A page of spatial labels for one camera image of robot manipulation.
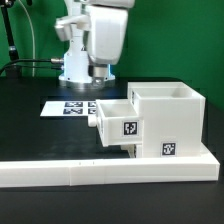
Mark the white front drawer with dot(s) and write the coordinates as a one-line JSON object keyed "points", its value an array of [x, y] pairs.
{"points": [[131, 149]]}

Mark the marker tag sheet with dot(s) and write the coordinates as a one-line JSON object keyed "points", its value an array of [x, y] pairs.
{"points": [[68, 108]]}

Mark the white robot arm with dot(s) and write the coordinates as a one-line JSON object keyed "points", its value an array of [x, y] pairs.
{"points": [[76, 59]]}

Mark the white drawer cabinet box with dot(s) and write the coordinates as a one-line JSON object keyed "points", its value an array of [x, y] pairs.
{"points": [[172, 115]]}

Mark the white drawer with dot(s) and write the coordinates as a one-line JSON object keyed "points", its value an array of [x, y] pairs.
{"points": [[117, 122], [131, 149]]}

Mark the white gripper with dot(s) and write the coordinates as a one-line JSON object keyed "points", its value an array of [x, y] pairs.
{"points": [[105, 39]]}

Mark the white L-shaped fence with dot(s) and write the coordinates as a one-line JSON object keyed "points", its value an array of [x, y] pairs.
{"points": [[204, 167]]}

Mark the black camera stand pole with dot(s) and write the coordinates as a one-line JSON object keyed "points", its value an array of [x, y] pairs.
{"points": [[12, 71]]}

